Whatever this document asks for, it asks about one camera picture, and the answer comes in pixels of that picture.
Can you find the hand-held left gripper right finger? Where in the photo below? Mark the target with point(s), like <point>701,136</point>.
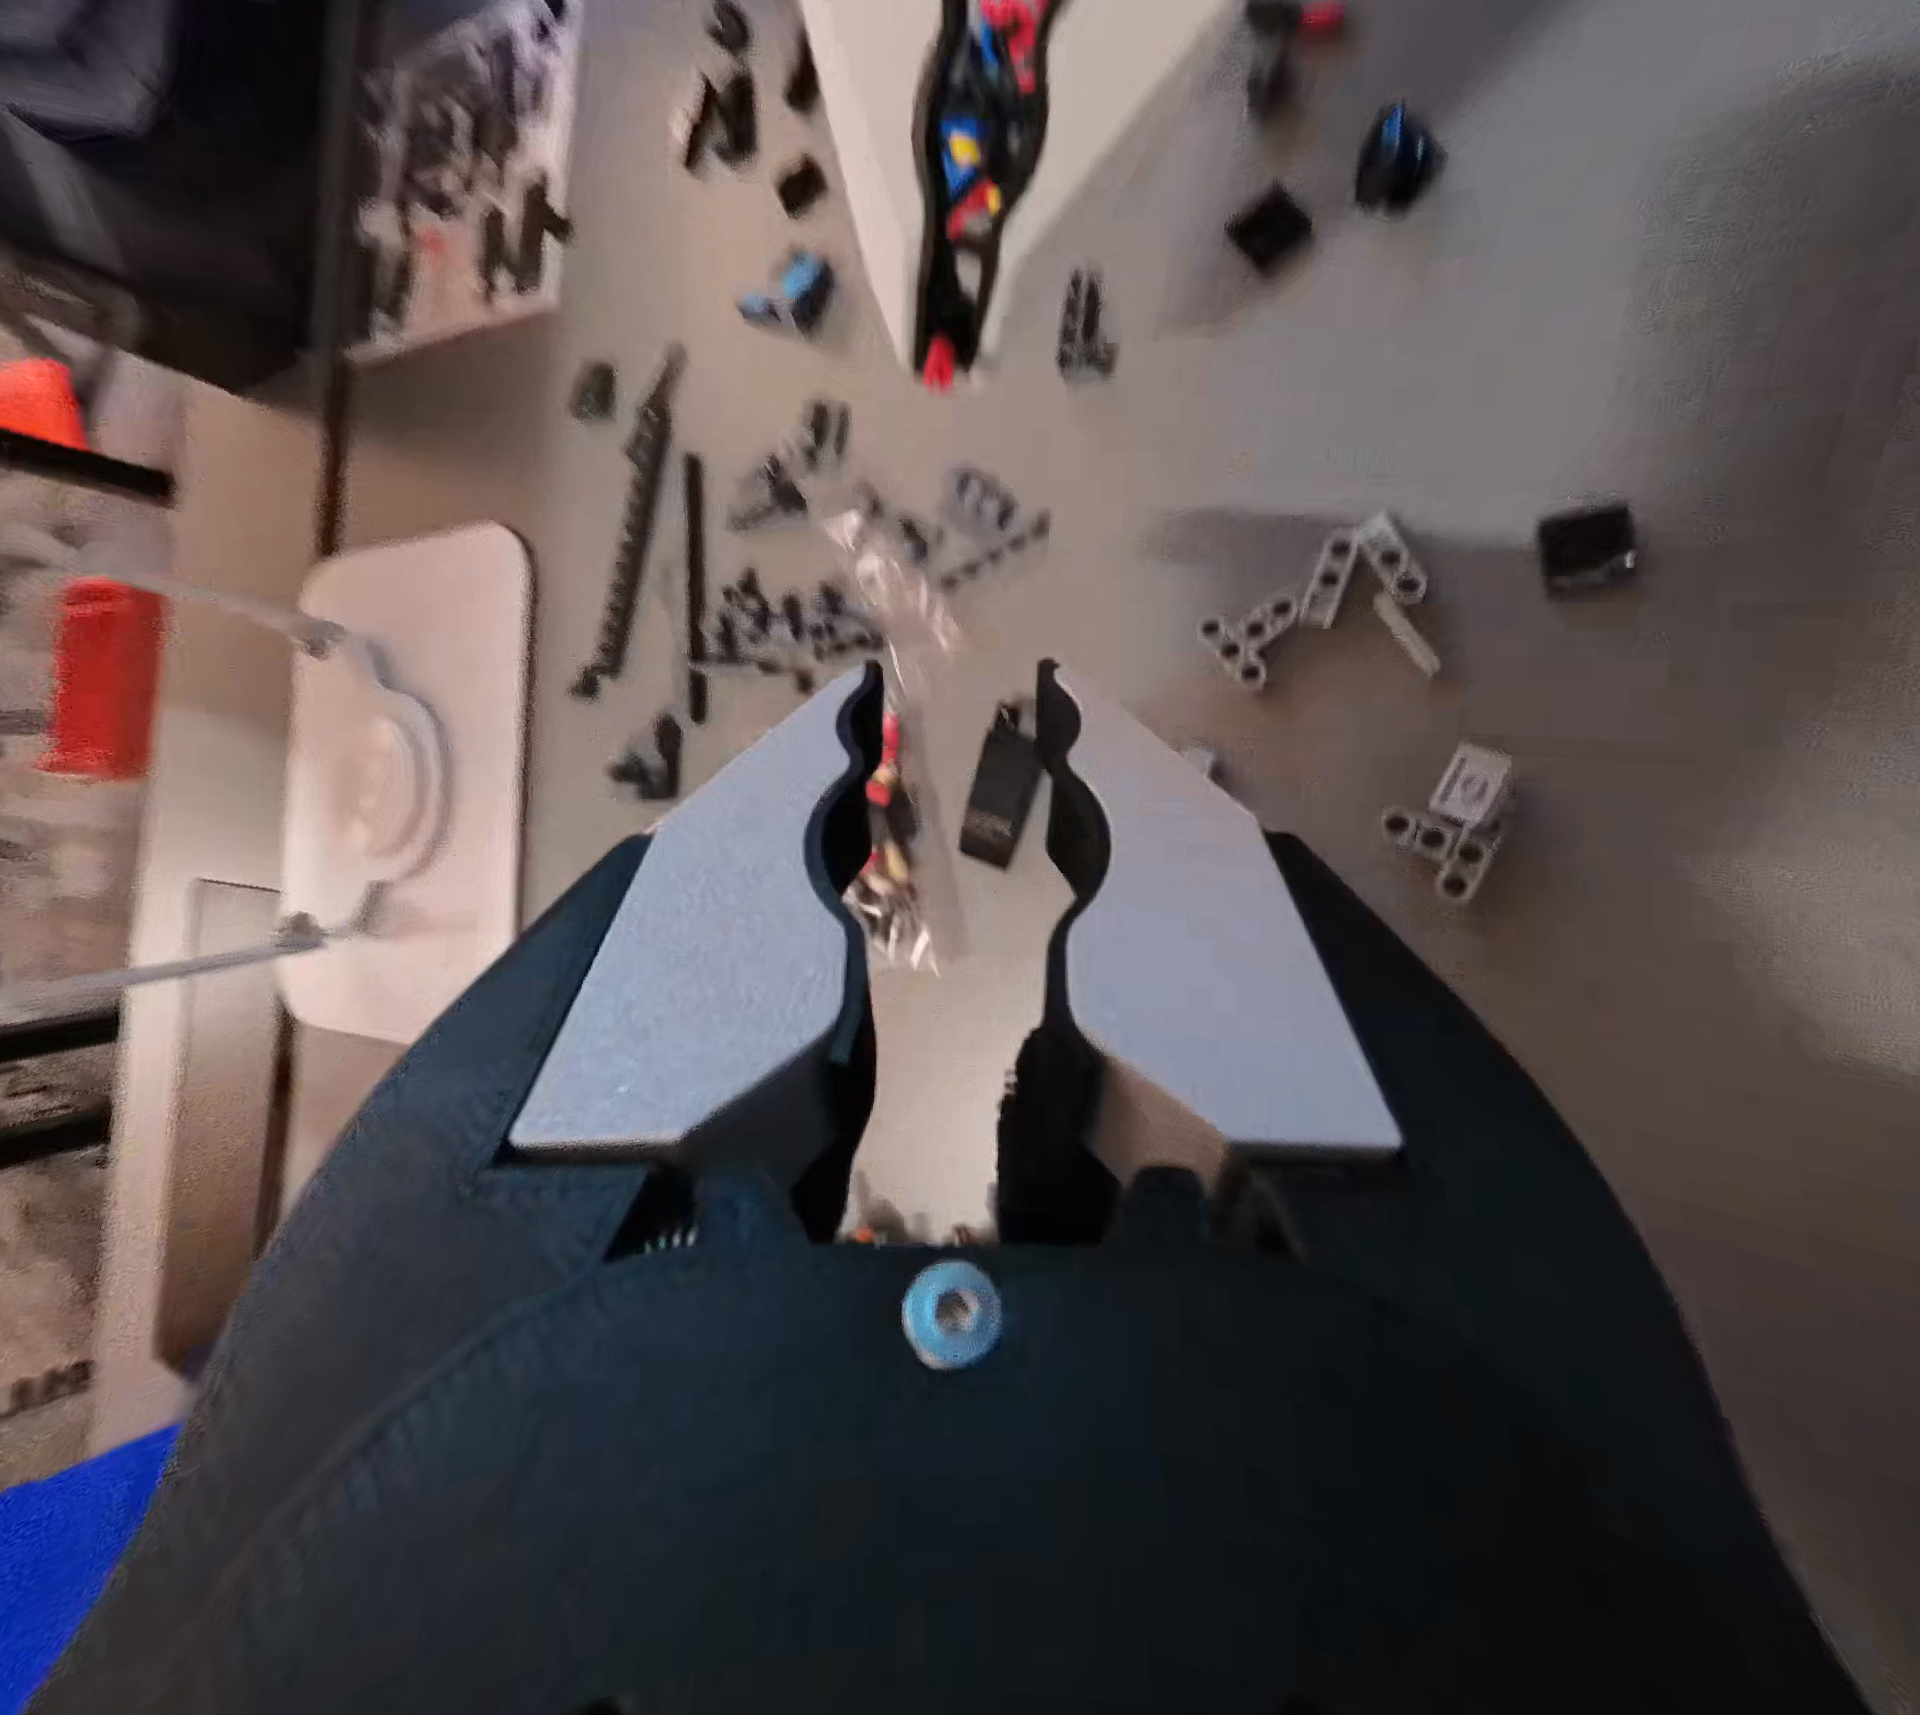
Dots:
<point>1214,980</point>

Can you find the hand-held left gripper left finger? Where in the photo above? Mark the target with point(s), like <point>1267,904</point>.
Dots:
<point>705,966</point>

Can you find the black lego piece red tip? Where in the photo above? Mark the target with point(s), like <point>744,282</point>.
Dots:
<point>1291,42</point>

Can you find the clear bag of lego pins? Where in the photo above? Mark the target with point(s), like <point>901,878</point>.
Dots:
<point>896,912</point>

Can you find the colourful lego chassis assembly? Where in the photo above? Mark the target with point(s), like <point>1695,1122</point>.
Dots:
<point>974,154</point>

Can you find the black rounded lego piece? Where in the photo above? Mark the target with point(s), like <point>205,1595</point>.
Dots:
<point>1399,158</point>

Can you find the black square lego block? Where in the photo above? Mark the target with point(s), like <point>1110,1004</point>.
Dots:
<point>1269,226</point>

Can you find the group of light grey lego pieces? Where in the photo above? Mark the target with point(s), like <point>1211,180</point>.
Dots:
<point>1252,638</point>

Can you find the small black lego piece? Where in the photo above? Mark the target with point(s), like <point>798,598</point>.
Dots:
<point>1088,322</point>

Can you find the group of dark grey lego pieces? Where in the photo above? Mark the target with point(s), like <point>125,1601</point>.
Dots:
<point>696,576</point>

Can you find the black curved lego tile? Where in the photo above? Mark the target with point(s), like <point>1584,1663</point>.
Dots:
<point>1587,546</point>

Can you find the lego instruction booklet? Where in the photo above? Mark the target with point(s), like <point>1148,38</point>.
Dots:
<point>90,680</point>

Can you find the dark cloth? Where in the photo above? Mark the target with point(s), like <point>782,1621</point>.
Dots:
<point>151,94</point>

